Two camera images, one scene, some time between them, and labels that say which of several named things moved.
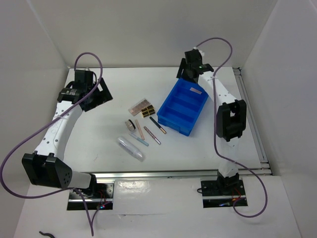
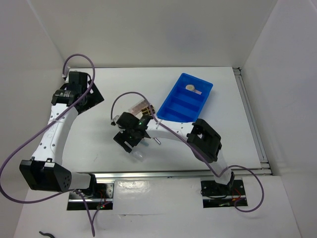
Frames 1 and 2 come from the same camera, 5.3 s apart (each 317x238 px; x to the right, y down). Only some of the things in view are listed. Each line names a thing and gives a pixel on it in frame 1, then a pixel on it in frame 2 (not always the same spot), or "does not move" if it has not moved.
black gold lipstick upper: (147, 108) does not move
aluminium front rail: (209, 174) does not move
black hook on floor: (46, 234) does not move
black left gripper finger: (104, 91) -> (90, 100)
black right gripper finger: (181, 68) -> (125, 140)
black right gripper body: (185, 74) -> (130, 132)
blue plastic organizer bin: (182, 106) does not move
